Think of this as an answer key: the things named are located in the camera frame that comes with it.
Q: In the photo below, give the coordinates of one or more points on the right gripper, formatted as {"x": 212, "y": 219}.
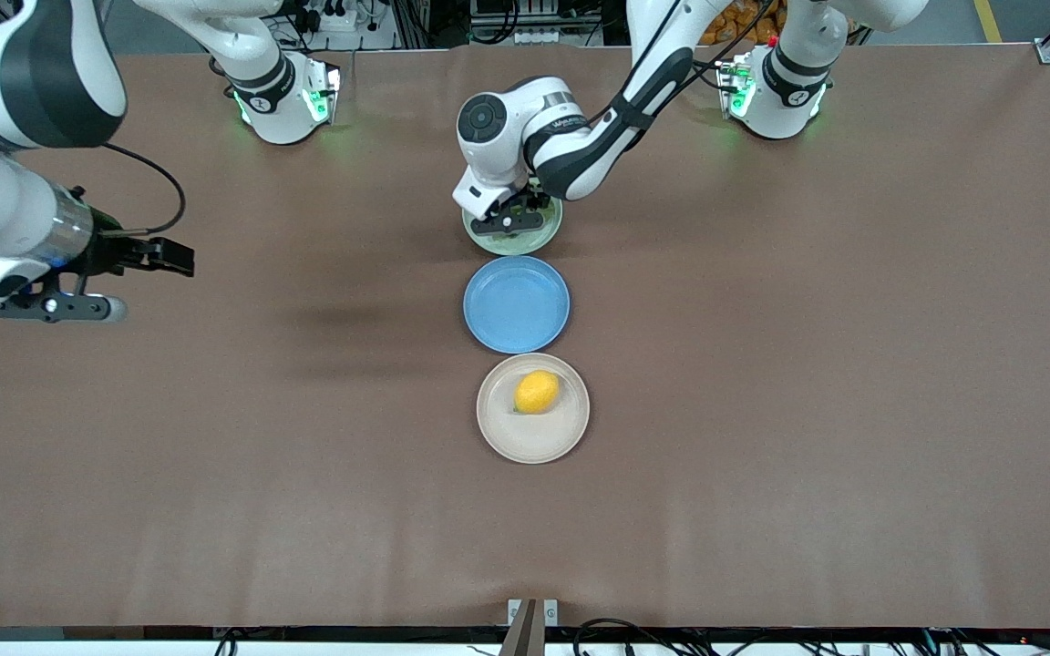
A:
{"x": 109, "y": 252}

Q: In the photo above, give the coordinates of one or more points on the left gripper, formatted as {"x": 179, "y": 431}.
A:
{"x": 536, "y": 200}

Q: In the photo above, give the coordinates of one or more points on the yellow lemon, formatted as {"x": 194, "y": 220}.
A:
{"x": 537, "y": 393}

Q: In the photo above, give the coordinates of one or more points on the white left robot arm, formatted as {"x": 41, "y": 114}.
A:
{"x": 525, "y": 128}

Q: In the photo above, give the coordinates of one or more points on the pale green round plate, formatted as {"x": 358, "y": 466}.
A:
{"x": 511, "y": 244}

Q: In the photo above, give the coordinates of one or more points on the blue round plate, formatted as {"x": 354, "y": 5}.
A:
{"x": 516, "y": 305}

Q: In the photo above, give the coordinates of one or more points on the beige round plate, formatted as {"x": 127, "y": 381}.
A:
{"x": 534, "y": 437}

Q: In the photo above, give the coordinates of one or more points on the white power strip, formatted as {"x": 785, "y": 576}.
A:
{"x": 329, "y": 16}

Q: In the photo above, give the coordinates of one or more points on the brown table cover sheet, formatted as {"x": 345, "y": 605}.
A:
{"x": 762, "y": 364}

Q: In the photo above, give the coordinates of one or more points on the orange snack bags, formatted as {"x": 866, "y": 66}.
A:
{"x": 744, "y": 23}

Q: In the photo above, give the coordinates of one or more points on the metal bracket with pole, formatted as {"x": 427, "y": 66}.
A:
{"x": 525, "y": 624}

